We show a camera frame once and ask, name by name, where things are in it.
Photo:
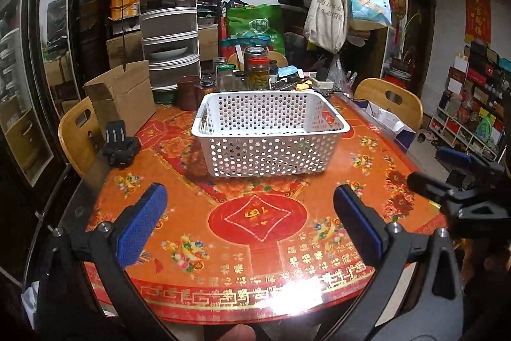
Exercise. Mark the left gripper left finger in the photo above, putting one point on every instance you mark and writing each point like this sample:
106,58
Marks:
136,224

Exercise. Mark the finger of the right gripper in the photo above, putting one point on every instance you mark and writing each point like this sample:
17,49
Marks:
430,188
460,159

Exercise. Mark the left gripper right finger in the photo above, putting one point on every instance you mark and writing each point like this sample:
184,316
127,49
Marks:
366,229

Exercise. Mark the person's left hand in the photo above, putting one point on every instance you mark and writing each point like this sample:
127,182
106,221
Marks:
239,333

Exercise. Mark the white blue paper bag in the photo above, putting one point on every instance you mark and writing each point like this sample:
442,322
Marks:
402,134

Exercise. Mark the right wooden chair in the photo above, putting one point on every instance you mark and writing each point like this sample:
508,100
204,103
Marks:
404,104

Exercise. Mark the wooden chair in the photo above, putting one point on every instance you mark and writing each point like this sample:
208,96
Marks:
404,104
80,136

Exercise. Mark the black phone clamp holder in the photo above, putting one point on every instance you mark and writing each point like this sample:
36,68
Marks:
120,150

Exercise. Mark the red floral tablecloth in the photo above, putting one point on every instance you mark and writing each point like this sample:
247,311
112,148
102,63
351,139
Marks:
235,250

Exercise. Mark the left wooden chair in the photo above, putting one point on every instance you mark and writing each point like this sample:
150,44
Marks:
80,136

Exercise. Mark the brown cardboard box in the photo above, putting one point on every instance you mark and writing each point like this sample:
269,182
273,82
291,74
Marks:
123,93

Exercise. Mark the white perforated plastic basket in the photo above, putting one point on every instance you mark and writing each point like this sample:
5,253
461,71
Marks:
267,133

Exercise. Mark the blue illustrated tote bag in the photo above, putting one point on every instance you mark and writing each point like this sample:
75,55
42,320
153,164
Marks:
368,15

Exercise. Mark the small amber jar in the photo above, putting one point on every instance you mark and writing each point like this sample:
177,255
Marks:
204,88

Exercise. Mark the green lid glass jar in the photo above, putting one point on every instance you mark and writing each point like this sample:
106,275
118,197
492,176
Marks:
225,77

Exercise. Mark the beige canvas tote bag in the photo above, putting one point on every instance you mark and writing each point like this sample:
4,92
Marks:
326,25

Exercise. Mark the red lid pickle jar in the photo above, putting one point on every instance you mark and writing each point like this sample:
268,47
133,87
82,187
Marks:
258,73

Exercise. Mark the green shopping bag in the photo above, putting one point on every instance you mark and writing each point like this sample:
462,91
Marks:
264,21

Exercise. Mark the stacked grey drawer tower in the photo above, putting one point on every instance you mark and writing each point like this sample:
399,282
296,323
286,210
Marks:
169,37

